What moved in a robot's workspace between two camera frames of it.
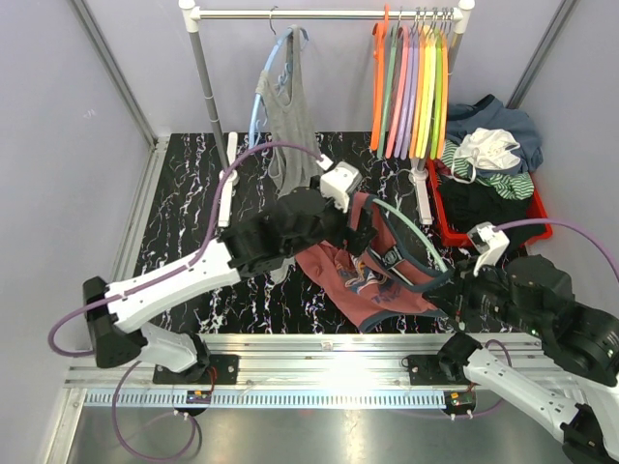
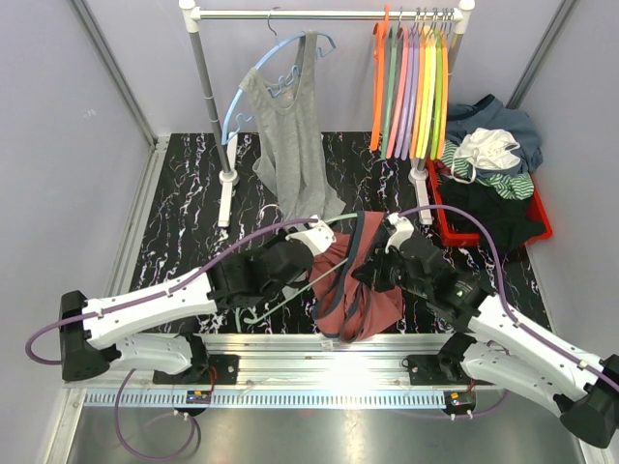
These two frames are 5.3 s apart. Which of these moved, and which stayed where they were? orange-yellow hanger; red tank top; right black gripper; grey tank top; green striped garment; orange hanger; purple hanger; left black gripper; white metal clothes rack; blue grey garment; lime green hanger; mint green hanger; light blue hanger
Moved: red tank top; mint green hanger; left black gripper; right black gripper; light blue hanger; grey tank top
Stayed: white metal clothes rack; purple hanger; blue grey garment; green striped garment; lime green hanger; orange-yellow hanger; orange hanger
